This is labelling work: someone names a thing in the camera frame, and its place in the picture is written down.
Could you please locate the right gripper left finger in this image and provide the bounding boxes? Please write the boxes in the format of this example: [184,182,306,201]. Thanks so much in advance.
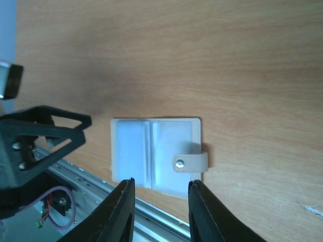
[59,178,135,242]

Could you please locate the aluminium front rail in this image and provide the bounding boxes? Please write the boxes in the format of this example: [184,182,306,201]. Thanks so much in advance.
[34,159,191,241]

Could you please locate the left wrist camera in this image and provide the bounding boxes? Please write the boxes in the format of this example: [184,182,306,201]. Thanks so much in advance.
[0,61,24,100]

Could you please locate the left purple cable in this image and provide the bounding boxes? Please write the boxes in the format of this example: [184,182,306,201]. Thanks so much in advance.
[19,186,76,229]

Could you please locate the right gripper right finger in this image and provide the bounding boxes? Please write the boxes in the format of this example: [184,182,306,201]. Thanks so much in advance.
[188,179,265,241]

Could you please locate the beige leather card holder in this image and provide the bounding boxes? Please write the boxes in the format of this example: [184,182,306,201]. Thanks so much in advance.
[111,117,208,199]

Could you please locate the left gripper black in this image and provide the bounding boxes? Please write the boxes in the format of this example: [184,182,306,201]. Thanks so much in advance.
[1,105,91,219]

